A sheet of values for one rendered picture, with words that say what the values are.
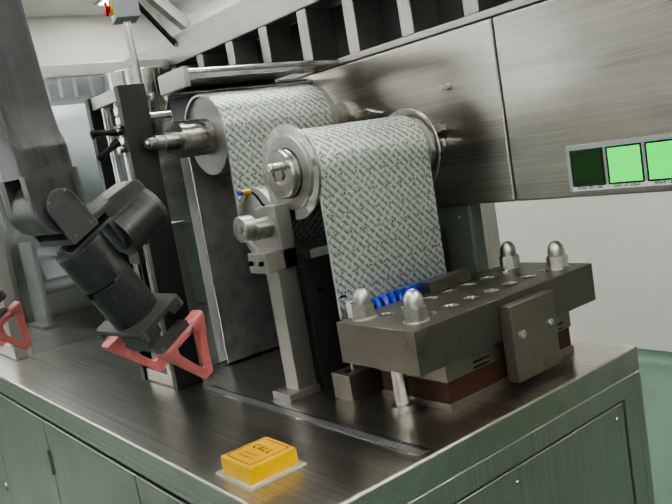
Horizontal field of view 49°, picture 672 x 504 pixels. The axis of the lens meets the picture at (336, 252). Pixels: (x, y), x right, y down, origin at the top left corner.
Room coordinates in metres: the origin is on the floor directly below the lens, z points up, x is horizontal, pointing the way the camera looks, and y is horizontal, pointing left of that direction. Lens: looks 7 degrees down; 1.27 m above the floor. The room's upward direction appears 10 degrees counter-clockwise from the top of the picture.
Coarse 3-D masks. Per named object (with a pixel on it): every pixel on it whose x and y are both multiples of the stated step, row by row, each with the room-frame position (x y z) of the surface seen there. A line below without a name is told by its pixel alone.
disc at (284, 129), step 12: (276, 132) 1.15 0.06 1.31; (288, 132) 1.13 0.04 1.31; (300, 132) 1.11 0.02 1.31; (312, 144) 1.09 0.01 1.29; (264, 156) 1.19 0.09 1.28; (312, 156) 1.09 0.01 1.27; (264, 168) 1.20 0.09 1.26; (312, 168) 1.09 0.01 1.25; (312, 180) 1.10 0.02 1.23; (312, 192) 1.10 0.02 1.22; (312, 204) 1.11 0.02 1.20; (300, 216) 1.13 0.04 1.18
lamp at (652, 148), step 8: (648, 144) 1.02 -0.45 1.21; (656, 144) 1.01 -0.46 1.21; (664, 144) 1.00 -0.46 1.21; (648, 152) 1.02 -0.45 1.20; (656, 152) 1.01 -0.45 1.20; (664, 152) 1.00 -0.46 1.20; (648, 160) 1.02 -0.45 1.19; (656, 160) 1.01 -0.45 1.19; (664, 160) 1.01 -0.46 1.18; (656, 168) 1.01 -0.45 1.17; (664, 168) 1.01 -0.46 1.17; (656, 176) 1.02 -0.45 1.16; (664, 176) 1.01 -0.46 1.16
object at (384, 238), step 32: (352, 192) 1.13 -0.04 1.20; (384, 192) 1.17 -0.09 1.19; (416, 192) 1.21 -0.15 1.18; (352, 224) 1.13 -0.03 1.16; (384, 224) 1.16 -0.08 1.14; (416, 224) 1.21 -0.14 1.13; (352, 256) 1.12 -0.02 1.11; (384, 256) 1.16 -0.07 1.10; (416, 256) 1.20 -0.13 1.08; (352, 288) 1.11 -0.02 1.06; (384, 288) 1.15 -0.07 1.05
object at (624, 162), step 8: (608, 152) 1.07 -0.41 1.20; (616, 152) 1.06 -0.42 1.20; (624, 152) 1.05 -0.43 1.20; (632, 152) 1.04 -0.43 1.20; (608, 160) 1.07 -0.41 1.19; (616, 160) 1.06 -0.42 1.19; (624, 160) 1.05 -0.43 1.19; (632, 160) 1.04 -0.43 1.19; (640, 160) 1.03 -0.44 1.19; (616, 168) 1.06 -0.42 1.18; (624, 168) 1.05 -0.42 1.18; (632, 168) 1.04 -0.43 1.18; (640, 168) 1.03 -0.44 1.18; (616, 176) 1.06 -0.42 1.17; (624, 176) 1.05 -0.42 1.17; (632, 176) 1.04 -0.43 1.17; (640, 176) 1.03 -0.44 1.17
